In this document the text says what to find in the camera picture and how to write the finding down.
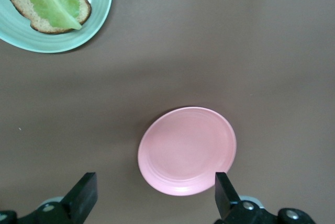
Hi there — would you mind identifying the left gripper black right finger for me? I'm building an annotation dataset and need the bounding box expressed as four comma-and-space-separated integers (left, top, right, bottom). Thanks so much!
214, 172, 266, 224

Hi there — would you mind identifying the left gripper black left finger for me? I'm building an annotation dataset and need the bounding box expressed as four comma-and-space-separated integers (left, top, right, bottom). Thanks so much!
33, 172, 99, 224

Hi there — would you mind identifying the pink plate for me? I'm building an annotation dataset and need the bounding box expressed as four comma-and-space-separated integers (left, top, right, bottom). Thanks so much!
137, 106, 238, 197

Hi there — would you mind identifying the brown bread slice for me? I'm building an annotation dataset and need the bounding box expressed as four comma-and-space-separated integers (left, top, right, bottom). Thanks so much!
0, 0, 93, 35

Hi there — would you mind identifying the green plate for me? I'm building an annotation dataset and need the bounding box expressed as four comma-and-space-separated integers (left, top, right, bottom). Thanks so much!
0, 0, 114, 53

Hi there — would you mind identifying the green lettuce leaf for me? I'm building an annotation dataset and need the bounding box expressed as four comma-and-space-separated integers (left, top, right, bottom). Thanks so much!
0, 0, 83, 31

